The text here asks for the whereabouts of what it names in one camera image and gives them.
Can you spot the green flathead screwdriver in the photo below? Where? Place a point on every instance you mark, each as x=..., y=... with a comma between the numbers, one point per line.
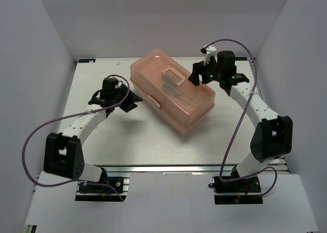
x=174, y=91

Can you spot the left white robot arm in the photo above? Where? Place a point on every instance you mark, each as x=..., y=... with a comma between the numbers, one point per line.
x=63, y=151

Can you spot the blue label sticker right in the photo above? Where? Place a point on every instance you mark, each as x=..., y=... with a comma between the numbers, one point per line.
x=241, y=58

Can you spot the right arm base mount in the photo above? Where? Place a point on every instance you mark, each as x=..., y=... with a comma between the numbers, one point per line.
x=247, y=191

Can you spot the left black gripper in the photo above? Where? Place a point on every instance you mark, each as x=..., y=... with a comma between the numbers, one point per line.
x=130, y=105

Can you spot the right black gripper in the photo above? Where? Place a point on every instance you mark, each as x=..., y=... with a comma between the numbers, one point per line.
x=198, y=68

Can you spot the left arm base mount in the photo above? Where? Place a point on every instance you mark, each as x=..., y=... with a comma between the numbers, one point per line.
x=115, y=191

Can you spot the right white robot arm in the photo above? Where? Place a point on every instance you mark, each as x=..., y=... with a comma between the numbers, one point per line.
x=272, y=137

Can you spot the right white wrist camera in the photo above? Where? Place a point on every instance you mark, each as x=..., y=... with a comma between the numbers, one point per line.
x=208, y=52

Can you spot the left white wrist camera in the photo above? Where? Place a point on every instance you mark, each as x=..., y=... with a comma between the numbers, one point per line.
x=118, y=84

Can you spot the blue label sticker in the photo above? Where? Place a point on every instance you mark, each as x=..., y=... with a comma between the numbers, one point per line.
x=92, y=60
x=241, y=58

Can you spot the aluminium table rail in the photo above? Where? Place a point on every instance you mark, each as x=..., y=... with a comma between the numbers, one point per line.
x=208, y=168

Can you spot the blue label sticker left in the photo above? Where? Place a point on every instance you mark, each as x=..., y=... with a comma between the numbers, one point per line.
x=92, y=60

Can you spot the pink plastic toolbox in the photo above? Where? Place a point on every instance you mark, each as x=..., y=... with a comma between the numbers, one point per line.
x=145, y=75

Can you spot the large green screwdriver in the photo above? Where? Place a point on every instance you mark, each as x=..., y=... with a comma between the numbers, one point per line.
x=171, y=80

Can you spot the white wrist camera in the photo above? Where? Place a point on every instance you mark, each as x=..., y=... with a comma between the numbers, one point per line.
x=208, y=52
x=118, y=84

